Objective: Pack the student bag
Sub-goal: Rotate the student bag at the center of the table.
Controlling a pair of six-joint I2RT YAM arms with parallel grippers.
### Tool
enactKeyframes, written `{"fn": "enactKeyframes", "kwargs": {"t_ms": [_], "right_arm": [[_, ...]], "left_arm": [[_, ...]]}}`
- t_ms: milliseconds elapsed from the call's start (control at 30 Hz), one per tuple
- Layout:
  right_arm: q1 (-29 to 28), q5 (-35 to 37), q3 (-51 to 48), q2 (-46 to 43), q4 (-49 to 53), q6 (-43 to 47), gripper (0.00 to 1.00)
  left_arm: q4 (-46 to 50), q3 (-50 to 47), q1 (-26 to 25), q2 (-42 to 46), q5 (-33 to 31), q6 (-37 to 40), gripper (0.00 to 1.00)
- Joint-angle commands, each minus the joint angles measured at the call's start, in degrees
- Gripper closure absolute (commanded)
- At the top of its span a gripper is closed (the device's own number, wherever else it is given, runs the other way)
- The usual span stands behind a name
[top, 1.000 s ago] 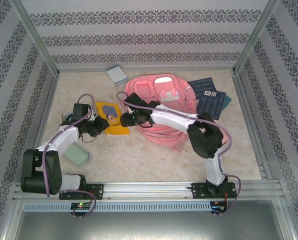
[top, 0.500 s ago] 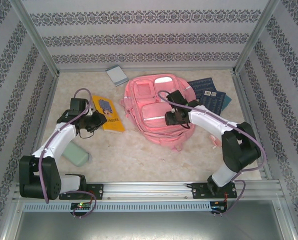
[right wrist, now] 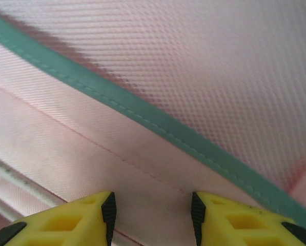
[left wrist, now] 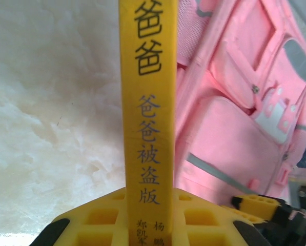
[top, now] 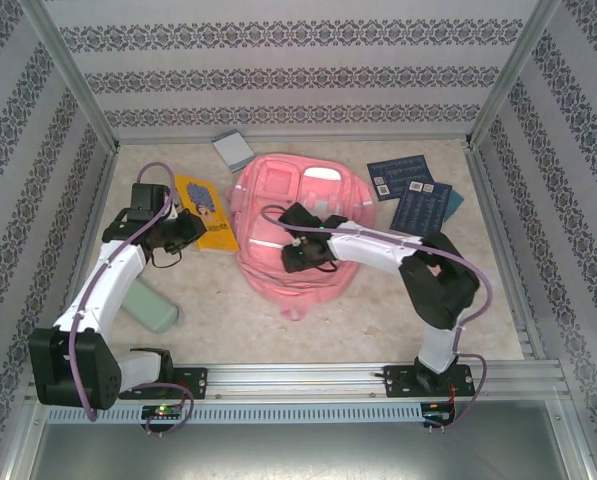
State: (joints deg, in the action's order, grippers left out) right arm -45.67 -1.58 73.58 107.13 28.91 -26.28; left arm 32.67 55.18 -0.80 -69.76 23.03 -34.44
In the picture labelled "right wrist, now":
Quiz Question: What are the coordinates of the pink backpack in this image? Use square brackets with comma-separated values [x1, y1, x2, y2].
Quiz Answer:
[0, 0, 306, 246]

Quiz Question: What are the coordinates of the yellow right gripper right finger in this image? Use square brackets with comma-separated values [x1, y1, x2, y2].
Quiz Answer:
[191, 191, 306, 246]

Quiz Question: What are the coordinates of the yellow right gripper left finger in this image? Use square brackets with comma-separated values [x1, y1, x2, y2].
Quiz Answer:
[0, 191, 117, 246]

